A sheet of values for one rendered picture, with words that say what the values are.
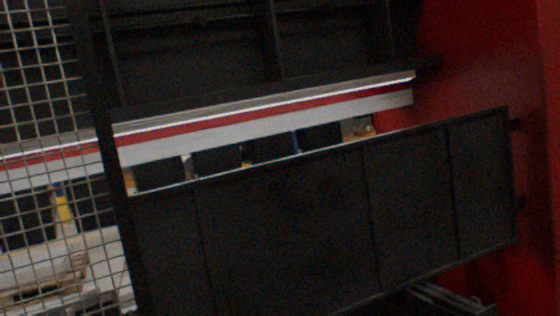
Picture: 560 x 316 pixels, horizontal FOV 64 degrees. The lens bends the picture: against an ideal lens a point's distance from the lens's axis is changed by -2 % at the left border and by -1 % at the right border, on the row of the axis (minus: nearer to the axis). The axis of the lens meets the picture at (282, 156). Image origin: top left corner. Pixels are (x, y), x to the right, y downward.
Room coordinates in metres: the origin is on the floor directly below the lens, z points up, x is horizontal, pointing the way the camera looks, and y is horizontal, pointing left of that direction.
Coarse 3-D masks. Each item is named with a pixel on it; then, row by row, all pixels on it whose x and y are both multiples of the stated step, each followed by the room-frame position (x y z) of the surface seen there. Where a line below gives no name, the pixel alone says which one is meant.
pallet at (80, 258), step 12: (84, 252) 4.36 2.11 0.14; (84, 264) 4.14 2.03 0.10; (72, 276) 3.74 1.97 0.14; (84, 276) 4.03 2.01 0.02; (24, 288) 3.64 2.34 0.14; (36, 288) 3.62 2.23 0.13; (72, 288) 3.70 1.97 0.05; (12, 300) 3.57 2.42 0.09; (36, 300) 3.64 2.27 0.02; (48, 300) 3.64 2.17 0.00; (0, 312) 3.53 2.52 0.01
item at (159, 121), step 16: (368, 80) 1.49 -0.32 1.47; (384, 80) 1.52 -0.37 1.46; (400, 80) 1.54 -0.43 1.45; (272, 96) 1.36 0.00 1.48; (288, 96) 1.38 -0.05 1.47; (304, 96) 1.40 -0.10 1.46; (192, 112) 1.26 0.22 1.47; (208, 112) 1.28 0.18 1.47; (224, 112) 1.29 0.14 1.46; (128, 128) 1.19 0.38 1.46; (144, 128) 1.21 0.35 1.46; (16, 144) 1.09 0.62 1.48; (32, 144) 1.10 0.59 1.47; (48, 144) 1.11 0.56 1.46; (64, 144) 1.13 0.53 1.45
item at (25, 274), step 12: (36, 252) 4.24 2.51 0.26; (60, 252) 4.11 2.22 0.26; (0, 264) 4.04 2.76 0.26; (24, 264) 3.93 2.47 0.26; (36, 264) 3.87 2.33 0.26; (48, 264) 3.82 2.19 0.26; (60, 264) 3.78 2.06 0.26; (0, 276) 3.71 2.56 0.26; (12, 276) 3.67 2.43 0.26; (24, 276) 3.68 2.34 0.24; (60, 276) 3.77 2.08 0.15; (0, 288) 3.64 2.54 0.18; (12, 288) 3.65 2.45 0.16
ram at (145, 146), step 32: (352, 96) 1.70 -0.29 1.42; (384, 96) 1.76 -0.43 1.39; (160, 128) 1.42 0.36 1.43; (192, 128) 1.46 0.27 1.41; (224, 128) 1.50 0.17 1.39; (256, 128) 1.55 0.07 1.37; (288, 128) 1.59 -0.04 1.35; (0, 160) 1.25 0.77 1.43; (32, 160) 1.28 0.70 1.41; (96, 160) 1.34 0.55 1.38; (128, 160) 1.38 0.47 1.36; (0, 192) 1.24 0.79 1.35
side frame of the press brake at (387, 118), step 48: (432, 0) 1.67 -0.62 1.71; (480, 0) 1.48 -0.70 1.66; (528, 0) 1.33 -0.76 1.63; (432, 48) 1.69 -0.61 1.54; (480, 48) 1.49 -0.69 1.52; (528, 48) 1.34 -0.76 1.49; (432, 96) 1.72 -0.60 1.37; (480, 96) 1.51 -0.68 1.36; (528, 96) 1.35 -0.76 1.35; (528, 144) 1.36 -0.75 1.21; (528, 192) 1.37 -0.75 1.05; (528, 240) 1.38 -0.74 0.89; (480, 288) 1.58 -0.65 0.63; (528, 288) 1.39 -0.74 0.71
